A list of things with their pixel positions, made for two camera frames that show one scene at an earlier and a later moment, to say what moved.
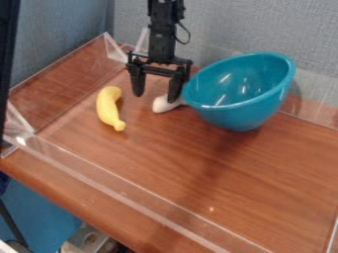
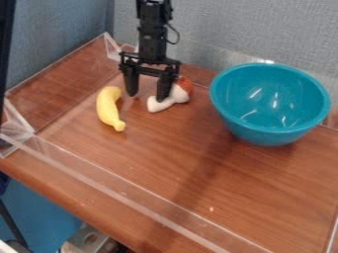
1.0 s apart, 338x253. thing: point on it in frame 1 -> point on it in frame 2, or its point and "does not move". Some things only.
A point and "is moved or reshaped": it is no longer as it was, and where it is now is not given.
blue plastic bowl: (238, 91) is moved or reshaped
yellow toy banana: (107, 99) does not move
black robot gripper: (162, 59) -> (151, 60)
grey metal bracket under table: (89, 240) does not move
